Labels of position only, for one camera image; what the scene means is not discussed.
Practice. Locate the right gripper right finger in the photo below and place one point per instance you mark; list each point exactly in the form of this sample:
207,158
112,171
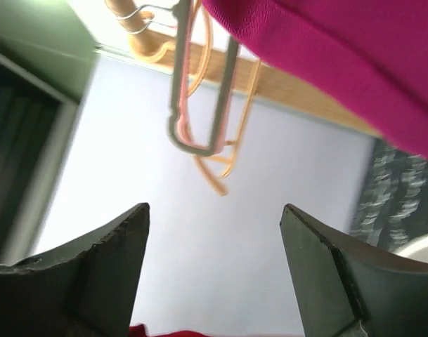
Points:
345,287

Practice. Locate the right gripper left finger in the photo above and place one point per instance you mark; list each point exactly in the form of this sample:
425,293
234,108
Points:
85,287

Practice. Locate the white plastic laundry basket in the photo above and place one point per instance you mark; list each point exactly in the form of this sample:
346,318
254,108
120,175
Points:
417,249

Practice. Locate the cream plastic hanger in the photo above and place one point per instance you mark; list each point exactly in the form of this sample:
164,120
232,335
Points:
229,149

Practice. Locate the grey wire hanger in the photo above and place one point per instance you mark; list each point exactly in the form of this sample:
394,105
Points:
178,11

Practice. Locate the pink plastic hanger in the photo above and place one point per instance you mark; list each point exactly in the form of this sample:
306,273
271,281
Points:
179,122

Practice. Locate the magenta dress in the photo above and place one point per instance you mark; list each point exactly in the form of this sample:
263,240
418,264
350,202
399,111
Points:
371,56

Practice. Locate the wooden clothes rack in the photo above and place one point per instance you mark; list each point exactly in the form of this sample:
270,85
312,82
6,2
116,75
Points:
270,80

